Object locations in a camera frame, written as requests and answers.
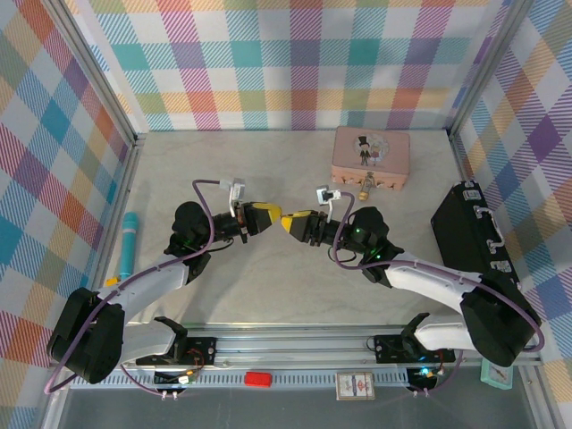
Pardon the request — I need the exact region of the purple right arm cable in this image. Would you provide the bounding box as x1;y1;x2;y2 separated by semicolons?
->
328;190;544;397

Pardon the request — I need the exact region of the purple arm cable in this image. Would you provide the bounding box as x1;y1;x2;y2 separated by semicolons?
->
328;190;544;397
43;178;233;398

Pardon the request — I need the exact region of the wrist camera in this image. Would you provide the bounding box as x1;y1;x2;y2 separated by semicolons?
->
315;184;341;221
226;177;248;216

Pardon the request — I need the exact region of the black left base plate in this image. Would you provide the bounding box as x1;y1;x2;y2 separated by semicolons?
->
169;337;219;367

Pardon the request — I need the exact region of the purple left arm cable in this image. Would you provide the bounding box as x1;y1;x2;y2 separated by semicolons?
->
43;178;233;398

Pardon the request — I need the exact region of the teal toy microphone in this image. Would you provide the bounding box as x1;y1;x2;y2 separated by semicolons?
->
118;212;139;278

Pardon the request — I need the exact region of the playing card box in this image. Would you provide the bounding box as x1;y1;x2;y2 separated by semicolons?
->
335;371;375;401

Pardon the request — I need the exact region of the black hard case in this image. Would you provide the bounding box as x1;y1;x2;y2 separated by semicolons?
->
431;180;522;294

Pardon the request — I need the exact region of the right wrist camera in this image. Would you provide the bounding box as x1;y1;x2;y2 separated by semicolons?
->
315;184;341;221

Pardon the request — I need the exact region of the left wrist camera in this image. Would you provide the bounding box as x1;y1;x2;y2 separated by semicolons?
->
226;177;248;216

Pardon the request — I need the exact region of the aluminium corner post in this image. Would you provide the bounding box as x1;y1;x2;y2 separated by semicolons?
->
42;0;147;147
446;0;537;139

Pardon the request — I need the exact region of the red plastic block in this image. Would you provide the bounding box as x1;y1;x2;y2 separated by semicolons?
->
244;370;273;388

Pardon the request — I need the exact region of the grey slotted cable duct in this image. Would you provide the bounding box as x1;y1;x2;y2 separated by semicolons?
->
70;373;410;389

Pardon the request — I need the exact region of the black controller board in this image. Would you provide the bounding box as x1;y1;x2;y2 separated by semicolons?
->
154;369;198;386
408;366;440;389

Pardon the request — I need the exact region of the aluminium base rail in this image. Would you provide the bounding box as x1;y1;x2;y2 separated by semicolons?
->
51;328;543;372

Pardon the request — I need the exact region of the pink tin box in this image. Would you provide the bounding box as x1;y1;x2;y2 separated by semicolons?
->
330;126;411;191

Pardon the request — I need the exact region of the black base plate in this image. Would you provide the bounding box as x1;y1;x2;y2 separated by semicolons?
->
169;337;219;367
374;333;456;364

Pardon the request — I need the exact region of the brass padlock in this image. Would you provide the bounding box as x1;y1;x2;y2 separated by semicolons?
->
357;172;376;201

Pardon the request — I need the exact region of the teal alarm clock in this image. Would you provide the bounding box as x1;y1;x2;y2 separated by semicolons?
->
480;359;513;391

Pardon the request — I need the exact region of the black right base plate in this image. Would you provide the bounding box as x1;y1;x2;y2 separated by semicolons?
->
374;333;456;364

